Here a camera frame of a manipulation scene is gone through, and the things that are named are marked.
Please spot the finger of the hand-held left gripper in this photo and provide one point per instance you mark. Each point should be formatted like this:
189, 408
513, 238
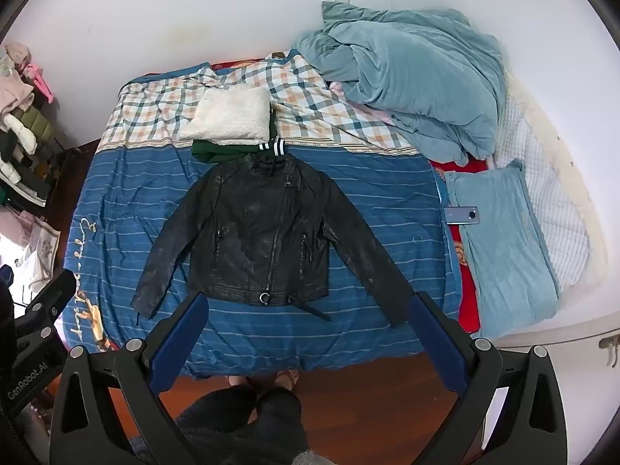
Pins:
48, 298

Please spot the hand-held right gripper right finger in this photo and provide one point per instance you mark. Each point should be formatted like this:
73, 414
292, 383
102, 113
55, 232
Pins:
436, 344

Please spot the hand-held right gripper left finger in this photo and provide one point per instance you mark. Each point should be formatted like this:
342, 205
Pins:
178, 346

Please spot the black leather jacket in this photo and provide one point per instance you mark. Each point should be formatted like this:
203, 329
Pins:
261, 232

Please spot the pile of clothes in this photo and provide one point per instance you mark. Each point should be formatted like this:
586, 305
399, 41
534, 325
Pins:
24, 121

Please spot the white floral bag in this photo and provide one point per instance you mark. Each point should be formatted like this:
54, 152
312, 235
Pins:
34, 247

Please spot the red patterned sheet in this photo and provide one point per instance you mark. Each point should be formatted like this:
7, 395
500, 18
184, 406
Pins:
466, 300

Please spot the person's bare foot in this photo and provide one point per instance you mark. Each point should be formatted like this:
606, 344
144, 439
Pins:
238, 378
286, 379

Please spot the person's dark pants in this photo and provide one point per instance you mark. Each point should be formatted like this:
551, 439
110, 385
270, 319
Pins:
242, 426

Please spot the teal folded blanket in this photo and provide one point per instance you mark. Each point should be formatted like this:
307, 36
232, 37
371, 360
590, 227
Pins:
503, 261

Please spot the blue smartphone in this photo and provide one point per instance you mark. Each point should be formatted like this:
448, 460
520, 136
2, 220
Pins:
461, 215

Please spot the blue striped plaid bedsheet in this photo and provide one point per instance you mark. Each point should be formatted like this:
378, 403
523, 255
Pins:
378, 193

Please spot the white quilted mattress pad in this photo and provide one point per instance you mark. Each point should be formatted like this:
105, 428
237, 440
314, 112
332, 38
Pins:
557, 213

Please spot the green garment with striped cuff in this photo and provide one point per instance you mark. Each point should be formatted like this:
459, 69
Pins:
218, 151

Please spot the pink cloth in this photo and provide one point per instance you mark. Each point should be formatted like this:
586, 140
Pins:
382, 116

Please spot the white fluffy folded garment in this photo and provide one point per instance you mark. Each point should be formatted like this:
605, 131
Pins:
227, 116

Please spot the teal crumpled blanket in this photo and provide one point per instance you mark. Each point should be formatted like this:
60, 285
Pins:
416, 72

